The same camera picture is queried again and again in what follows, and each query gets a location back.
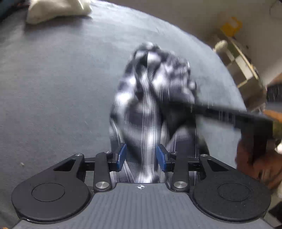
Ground grey bed blanket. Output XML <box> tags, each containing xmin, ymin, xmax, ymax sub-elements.
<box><xmin>1</xmin><ymin>1</ymin><xmax>245</xmax><ymax>228</ymax></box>

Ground person right hand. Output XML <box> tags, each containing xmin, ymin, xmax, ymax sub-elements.
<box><xmin>235</xmin><ymin>139</ymin><xmax>281</xmax><ymax>189</ymax></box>

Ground black white plaid pants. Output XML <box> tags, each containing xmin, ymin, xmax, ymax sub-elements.
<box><xmin>109</xmin><ymin>43</ymin><xmax>208</xmax><ymax>184</ymax></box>

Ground light wooden desk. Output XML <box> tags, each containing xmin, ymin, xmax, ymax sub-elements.
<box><xmin>208</xmin><ymin>34</ymin><xmax>266</xmax><ymax>112</ymax></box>

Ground yellow box on desk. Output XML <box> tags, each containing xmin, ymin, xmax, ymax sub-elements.
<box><xmin>220</xmin><ymin>17</ymin><xmax>242</xmax><ymax>37</ymax></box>

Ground white pinecone ornament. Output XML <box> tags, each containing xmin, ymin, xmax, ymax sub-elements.
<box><xmin>213</xmin><ymin>40</ymin><xmax>228</xmax><ymax>53</ymax></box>

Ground folded white fleece garment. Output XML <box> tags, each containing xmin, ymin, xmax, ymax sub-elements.
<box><xmin>26</xmin><ymin>0</ymin><xmax>91</xmax><ymax>25</ymax></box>

